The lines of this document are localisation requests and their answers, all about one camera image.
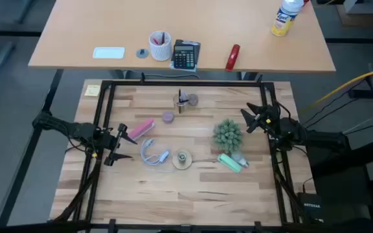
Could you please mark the yellow white spray can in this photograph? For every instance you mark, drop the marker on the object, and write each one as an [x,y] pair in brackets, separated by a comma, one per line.
[285,19]

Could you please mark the red pen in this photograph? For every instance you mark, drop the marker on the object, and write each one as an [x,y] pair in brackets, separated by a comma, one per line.
[156,41]

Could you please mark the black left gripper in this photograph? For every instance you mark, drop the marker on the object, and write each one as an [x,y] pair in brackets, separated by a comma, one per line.
[115,142]

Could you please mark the black calculator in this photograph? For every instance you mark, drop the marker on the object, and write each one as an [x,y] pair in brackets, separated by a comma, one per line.
[184,55]
[197,48]

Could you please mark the red stapler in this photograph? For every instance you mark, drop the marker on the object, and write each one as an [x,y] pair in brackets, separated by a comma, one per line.
[232,58]

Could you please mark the white textured pen cup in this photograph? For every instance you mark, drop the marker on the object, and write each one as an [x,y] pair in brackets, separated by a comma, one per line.
[160,51]

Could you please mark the dark pen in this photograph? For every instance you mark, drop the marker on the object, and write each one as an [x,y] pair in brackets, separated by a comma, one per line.
[163,38]

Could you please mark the black pen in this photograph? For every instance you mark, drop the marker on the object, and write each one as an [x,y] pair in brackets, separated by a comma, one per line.
[179,95]

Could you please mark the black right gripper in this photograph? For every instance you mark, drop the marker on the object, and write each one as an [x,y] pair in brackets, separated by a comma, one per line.
[269,116]

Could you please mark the black network router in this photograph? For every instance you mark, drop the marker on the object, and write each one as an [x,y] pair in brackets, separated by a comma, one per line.
[311,207]

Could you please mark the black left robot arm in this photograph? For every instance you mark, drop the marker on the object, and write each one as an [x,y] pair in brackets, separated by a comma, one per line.
[76,129]

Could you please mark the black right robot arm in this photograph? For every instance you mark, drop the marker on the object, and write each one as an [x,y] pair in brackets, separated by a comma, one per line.
[319,137]

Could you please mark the grey round knob disc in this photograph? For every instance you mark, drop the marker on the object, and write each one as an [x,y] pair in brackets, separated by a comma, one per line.
[142,53]

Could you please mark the patterned purple tape roll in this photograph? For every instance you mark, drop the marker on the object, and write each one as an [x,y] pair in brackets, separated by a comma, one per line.
[168,117]
[193,99]

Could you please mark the white light-blue eraser box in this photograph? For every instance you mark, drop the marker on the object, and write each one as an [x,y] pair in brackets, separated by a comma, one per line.
[108,52]

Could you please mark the mint green stapler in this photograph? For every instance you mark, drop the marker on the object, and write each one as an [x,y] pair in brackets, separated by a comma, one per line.
[228,161]

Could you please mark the pink stapler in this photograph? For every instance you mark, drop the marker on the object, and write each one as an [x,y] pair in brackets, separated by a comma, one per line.
[141,128]

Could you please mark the light wooden desk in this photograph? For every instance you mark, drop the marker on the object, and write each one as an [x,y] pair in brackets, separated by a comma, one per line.
[206,19]

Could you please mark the yellow sticky note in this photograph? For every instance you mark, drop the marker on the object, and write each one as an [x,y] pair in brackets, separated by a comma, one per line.
[92,90]

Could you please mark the green succulent in pot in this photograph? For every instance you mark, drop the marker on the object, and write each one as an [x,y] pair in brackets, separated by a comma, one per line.
[227,136]

